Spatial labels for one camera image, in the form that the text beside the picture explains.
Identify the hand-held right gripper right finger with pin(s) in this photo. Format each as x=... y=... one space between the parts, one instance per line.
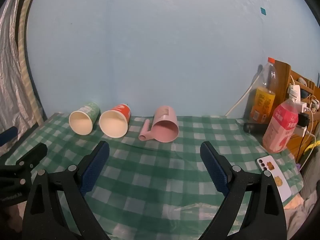
x=217 y=170

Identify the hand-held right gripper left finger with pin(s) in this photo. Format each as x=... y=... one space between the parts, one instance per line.
x=93 y=170

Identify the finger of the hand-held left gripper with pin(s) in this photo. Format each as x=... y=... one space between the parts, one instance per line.
x=30 y=156
x=8 y=135

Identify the green paper cup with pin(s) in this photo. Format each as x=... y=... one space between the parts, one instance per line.
x=80 y=123

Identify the red paper cup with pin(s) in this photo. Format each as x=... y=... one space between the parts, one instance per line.
x=113 y=126

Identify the white smartphone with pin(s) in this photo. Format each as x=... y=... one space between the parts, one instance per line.
x=272 y=172

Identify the black cylinder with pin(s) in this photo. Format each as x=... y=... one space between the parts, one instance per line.
x=255 y=128

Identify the green checked tablecloth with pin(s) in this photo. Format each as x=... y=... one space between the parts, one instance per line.
x=155 y=180

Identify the silver curtain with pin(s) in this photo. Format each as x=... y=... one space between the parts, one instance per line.
x=12 y=67

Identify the pink drink bottle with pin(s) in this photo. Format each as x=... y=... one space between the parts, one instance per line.
x=278 y=130

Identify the orange drink bottle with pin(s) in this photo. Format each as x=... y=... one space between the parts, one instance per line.
x=262 y=102

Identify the grey bedding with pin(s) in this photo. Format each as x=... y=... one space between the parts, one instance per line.
x=312 y=180

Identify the black power adapter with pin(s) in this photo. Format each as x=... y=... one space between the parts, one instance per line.
x=304 y=120

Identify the white power strip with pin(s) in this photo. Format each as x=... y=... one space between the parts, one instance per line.
x=296 y=93

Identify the wooden shelf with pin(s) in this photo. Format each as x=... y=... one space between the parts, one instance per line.
x=283 y=80

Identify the teal wall sticker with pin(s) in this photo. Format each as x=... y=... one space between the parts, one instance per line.
x=263 y=11

